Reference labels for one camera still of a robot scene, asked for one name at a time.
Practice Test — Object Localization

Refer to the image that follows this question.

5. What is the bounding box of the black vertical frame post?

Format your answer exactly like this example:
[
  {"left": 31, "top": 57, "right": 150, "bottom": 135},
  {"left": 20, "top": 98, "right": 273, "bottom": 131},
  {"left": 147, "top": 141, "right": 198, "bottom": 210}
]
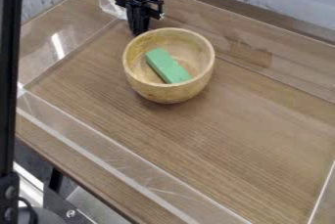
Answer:
[{"left": 0, "top": 0, "right": 23, "bottom": 224}]

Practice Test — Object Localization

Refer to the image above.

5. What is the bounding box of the light wooden bowl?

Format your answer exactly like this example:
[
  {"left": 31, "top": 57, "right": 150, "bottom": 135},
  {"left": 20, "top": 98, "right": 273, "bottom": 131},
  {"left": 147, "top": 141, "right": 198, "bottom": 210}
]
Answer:
[{"left": 122, "top": 27, "right": 216, "bottom": 104}]

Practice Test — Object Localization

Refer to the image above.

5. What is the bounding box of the black table leg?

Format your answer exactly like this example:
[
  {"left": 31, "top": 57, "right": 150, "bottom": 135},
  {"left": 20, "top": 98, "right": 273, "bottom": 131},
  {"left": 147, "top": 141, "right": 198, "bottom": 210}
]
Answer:
[{"left": 48, "top": 168, "right": 63, "bottom": 193}]

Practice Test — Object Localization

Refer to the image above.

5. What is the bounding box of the black cable loop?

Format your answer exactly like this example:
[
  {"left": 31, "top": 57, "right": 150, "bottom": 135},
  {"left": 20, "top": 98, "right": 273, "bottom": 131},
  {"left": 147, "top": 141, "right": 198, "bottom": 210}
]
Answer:
[{"left": 18, "top": 196, "right": 39, "bottom": 224}]

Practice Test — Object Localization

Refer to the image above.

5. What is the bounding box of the green rectangular block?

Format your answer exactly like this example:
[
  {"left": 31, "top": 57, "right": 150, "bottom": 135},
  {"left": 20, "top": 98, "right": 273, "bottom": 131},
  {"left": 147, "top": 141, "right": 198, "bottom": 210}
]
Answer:
[{"left": 145, "top": 48, "right": 193, "bottom": 84}]

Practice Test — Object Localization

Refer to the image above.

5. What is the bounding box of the grey metal base plate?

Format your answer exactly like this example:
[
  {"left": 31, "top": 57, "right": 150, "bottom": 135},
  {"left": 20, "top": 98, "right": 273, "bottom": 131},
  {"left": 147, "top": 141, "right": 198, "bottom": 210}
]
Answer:
[{"left": 40, "top": 185, "right": 99, "bottom": 224}]

